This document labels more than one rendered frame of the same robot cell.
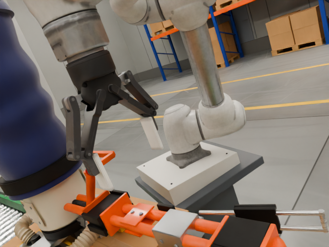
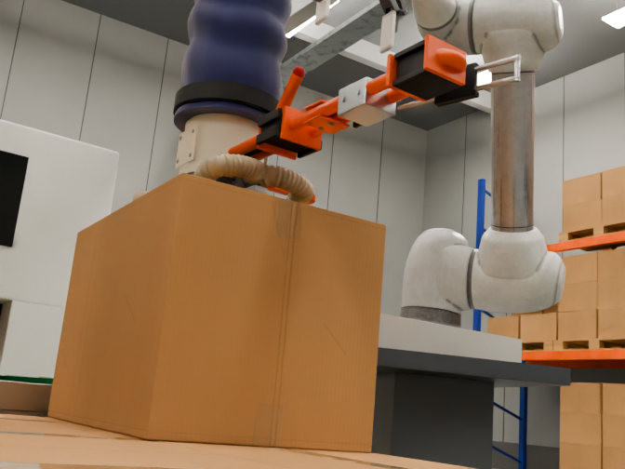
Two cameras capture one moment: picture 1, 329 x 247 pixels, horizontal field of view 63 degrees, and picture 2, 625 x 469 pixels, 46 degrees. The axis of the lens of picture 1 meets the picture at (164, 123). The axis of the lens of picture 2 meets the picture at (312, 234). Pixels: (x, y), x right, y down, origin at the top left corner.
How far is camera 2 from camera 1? 1.02 m
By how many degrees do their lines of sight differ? 31
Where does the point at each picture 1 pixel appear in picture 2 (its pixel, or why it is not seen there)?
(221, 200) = (456, 434)
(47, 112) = (277, 44)
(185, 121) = (449, 249)
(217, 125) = (501, 269)
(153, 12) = (460, 27)
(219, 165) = (475, 338)
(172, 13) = (485, 37)
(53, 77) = not seen: hidden behind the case
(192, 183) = (412, 330)
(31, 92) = (274, 15)
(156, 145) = (387, 43)
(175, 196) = not seen: hidden behind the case
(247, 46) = not seen: outside the picture
